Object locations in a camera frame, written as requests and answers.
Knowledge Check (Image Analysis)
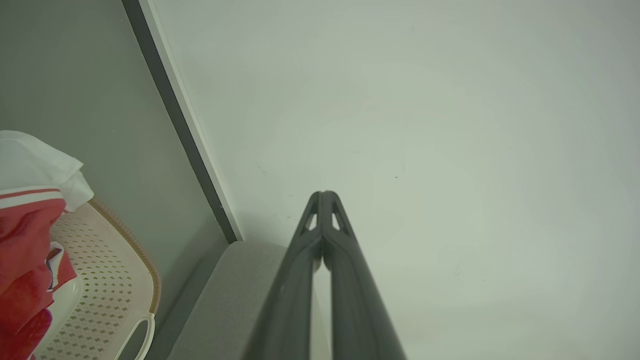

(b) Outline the dark grey skirting strip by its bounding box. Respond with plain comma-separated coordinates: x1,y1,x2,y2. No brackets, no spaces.
121,0,245,245

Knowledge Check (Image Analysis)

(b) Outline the cream perforated laundry basket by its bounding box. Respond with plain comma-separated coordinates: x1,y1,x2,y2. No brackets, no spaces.
30,197,162,360

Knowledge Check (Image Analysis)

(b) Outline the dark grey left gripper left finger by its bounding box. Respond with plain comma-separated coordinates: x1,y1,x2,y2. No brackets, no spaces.
242,191,325,360

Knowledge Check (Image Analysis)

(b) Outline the red and white garment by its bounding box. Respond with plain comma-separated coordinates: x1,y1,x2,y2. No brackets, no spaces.
0,186,78,360

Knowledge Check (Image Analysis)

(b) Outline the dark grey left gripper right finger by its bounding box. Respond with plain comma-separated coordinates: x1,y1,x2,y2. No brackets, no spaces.
322,191,407,360

